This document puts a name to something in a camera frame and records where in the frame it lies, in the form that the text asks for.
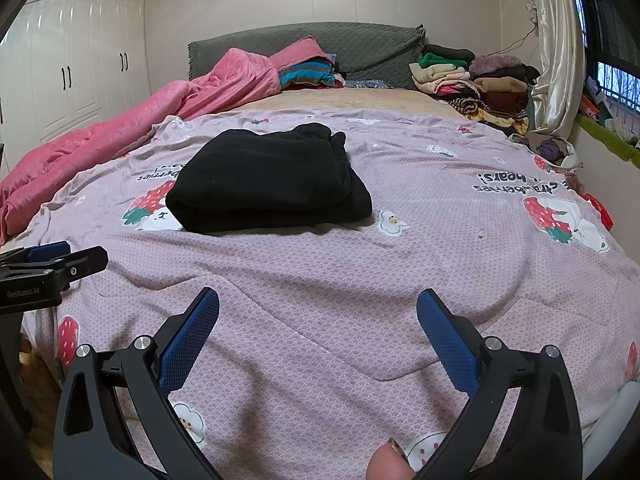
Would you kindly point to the pink quilt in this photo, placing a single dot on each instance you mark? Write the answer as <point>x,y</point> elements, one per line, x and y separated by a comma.
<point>125,125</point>

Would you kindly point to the cream satin curtain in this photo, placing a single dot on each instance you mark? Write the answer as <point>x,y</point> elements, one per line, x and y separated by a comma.
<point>555,60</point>

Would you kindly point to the lilac strawberry printed sheet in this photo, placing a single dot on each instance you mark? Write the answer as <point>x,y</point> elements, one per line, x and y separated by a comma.
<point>320,285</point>

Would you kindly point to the colourful clothes heap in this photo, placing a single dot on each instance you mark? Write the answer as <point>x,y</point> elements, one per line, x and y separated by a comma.
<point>600,105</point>

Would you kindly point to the white bag of clothes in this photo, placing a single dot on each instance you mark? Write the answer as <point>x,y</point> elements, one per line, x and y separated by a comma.
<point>550,150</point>

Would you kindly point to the blue patterned cloth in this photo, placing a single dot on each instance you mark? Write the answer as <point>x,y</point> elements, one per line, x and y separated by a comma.
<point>367,84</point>

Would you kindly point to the green padded rail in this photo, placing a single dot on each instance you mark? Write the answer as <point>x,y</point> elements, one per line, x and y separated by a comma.
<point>607,137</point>

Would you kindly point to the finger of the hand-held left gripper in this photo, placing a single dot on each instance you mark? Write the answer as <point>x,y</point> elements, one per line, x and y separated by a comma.
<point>82,262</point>
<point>47,251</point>

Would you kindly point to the grey headboard cover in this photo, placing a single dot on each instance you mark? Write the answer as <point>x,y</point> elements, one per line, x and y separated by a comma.
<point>370,50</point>

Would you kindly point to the striped folded clothes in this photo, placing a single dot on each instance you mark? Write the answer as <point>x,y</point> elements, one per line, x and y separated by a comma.
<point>305,76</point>

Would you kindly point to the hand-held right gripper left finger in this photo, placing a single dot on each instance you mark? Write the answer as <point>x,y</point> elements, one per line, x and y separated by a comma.
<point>192,340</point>

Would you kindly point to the white wardrobe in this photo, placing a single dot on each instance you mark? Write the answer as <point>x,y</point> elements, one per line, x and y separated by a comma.
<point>75,60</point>

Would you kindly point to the beige fleece bed cover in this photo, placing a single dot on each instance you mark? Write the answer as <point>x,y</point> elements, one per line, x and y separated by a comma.
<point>375,99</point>

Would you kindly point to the pile of folded clothes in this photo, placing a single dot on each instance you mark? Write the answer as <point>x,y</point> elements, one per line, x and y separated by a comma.
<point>480,90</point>

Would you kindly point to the person's right hand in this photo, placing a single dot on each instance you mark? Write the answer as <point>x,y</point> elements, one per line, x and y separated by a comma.
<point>387,462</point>

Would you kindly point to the window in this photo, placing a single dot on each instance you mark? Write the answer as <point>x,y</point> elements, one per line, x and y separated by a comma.
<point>615,25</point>

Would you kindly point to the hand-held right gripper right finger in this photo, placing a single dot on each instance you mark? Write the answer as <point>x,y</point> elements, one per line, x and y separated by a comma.
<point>447,345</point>

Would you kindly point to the black sweater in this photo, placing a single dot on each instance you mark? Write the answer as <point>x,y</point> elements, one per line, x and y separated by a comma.
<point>260,185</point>

